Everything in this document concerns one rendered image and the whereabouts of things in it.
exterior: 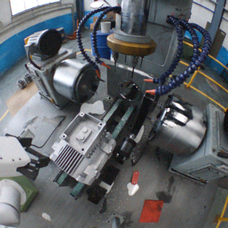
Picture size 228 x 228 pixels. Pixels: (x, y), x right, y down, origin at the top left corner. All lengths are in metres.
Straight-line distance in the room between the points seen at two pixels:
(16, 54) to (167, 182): 6.00
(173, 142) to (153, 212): 0.44
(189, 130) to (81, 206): 0.64
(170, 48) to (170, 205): 0.86
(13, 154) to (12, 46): 5.56
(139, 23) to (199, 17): 5.25
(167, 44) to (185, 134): 0.42
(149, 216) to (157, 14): 1.01
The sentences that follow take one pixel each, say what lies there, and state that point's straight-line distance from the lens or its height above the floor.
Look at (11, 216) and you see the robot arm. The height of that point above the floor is 1.10.
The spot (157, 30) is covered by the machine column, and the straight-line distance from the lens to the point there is 0.59.
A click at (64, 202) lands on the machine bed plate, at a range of 0.71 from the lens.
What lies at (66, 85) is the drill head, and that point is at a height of 1.10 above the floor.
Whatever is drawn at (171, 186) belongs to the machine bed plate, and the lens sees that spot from 0.75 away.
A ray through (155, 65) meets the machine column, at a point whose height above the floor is 1.16.
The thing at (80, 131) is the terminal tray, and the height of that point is 1.13.
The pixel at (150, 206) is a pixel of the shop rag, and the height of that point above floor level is 0.81.
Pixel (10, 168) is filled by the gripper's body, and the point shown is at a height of 1.28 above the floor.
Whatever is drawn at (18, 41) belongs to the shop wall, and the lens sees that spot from 5.80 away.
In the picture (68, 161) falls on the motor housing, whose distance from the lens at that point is 0.36.
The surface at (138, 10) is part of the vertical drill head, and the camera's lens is 0.37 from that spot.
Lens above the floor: 1.44
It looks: 55 degrees down
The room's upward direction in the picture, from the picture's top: 3 degrees clockwise
